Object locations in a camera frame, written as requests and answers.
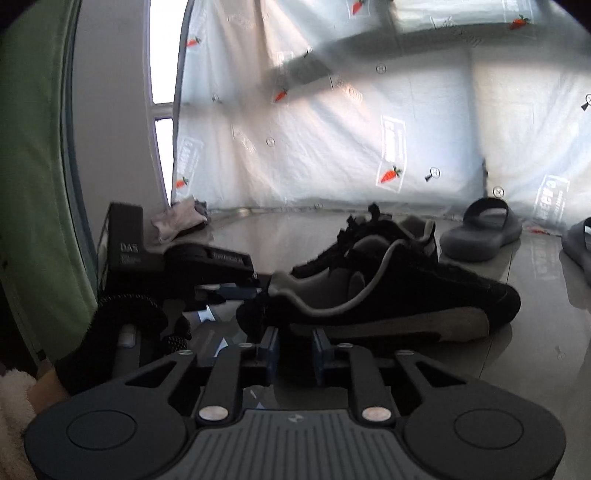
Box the dark grey slide sandal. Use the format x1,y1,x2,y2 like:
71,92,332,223
561,218,591,275
440,198,523,263

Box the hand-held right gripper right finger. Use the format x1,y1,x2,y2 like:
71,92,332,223
311,329,485,425

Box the person's left hand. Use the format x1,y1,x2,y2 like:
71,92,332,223
55,292,192,395

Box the crumpled grey cloth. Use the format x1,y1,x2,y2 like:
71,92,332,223
151,196,211,244

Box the black suede sneaker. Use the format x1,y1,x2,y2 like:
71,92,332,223
236,237,522,344
291,203,438,278

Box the person's left forearm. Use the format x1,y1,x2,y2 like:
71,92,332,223
0,367,65,480

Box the printed white sheet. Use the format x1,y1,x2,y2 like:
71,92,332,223
171,0,591,232

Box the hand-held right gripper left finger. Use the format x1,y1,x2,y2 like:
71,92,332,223
108,328,280,425

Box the green curtain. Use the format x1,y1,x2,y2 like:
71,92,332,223
0,0,100,365

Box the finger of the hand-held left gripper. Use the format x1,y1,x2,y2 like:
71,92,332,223
196,282,271,308

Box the window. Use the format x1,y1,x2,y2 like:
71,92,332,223
147,0,190,204

